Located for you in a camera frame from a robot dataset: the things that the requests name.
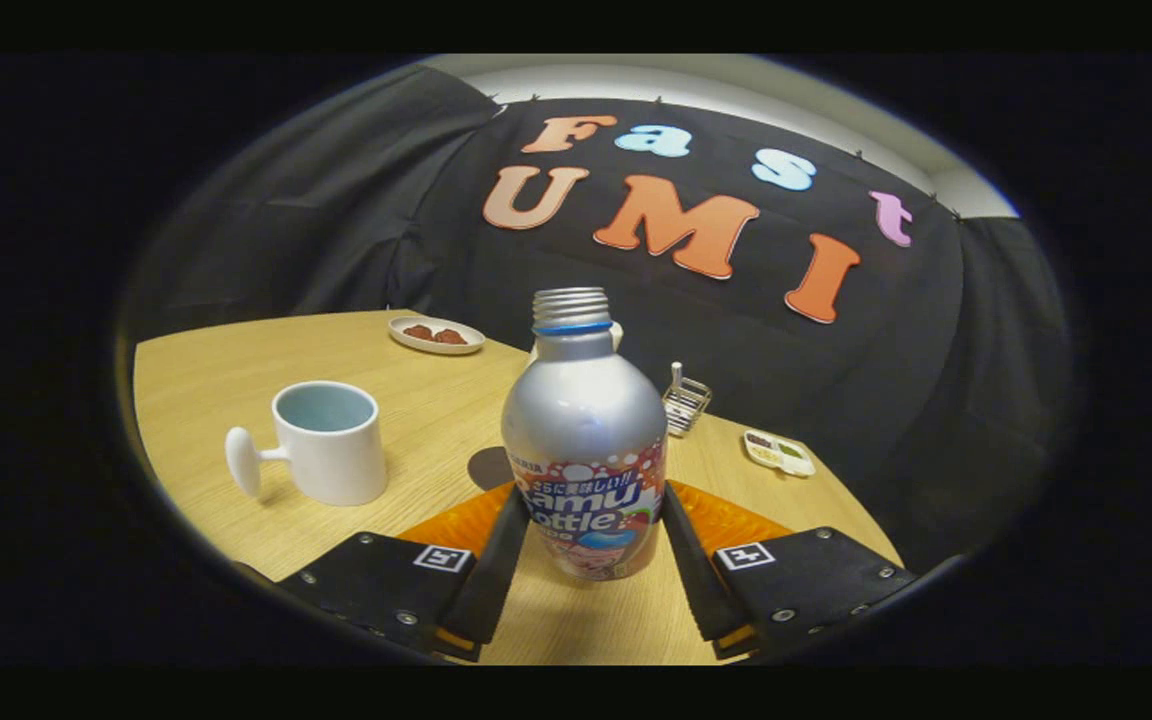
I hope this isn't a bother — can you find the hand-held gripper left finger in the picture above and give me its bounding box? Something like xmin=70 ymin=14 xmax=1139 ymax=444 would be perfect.
xmin=276 ymin=482 xmax=532 ymax=663

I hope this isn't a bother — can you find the white cup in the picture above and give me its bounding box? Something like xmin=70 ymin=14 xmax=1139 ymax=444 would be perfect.
xmin=225 ymin=380 xmax=388 ymax=507

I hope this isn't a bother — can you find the dark brown round coaster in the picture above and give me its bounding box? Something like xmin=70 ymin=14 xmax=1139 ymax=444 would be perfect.
xmin=467 ymin=446 xmax=515 ymax=493

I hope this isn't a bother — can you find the wooden table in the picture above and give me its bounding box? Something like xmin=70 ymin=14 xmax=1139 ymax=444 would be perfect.
xmin=133 ymin=310 xmax=905 ymax=666

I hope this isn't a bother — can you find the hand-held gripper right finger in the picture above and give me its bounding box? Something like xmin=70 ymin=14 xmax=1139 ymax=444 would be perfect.
xmin=658 ymin=480 xmax=920 ymax=661

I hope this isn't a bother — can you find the silver juice bottle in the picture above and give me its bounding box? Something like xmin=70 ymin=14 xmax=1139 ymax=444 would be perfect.
xmin=501 ymin=287 xmax=668 ymax=582

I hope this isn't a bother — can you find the metal wire basket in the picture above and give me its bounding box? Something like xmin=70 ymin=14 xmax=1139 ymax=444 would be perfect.
xmin=662 ymin=362 xmax=713 ymax=438

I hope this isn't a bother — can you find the black backdrop cloth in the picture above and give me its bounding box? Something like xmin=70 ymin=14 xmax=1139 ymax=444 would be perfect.
xmin=121 ymin=65 xmax=1077 ymax=571

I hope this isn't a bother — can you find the white round plate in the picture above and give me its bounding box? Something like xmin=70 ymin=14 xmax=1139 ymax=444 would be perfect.
xmin=388 ymin=316 xmax=486 ymax=356

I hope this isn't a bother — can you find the white divided dish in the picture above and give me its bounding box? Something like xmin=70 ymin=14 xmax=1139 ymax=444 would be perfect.
xmin=742 ymin=429 xmax=817 ymax=478

